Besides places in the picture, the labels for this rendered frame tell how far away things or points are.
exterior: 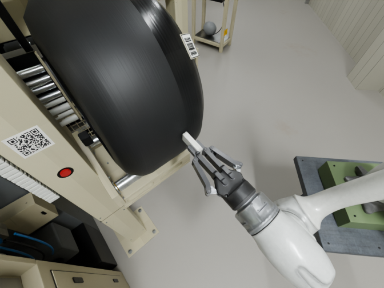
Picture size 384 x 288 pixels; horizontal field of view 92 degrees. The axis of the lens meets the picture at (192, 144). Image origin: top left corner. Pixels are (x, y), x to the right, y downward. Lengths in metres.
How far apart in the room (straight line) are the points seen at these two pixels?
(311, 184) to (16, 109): 1.22
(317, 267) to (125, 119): 0.47
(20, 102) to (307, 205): 0.72
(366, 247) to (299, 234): 0.77
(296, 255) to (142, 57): 0.50
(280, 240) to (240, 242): 1.21
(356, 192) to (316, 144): 1.82
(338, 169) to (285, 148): 1.01
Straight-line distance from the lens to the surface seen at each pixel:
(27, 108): 0.56
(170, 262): 1.60
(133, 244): 1.66
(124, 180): 0.79
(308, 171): 1.26
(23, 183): 0.73
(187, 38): 0.52
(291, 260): 0.47
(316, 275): 0.49
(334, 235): 1.16
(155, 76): 0.44
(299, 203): 0.60
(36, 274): 0.84
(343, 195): 0.59
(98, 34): 0.46
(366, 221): 1.16
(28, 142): 0.61
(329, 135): 2.54
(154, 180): 0.84
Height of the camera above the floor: 1.59
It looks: 54 degrees down
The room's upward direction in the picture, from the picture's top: straight up
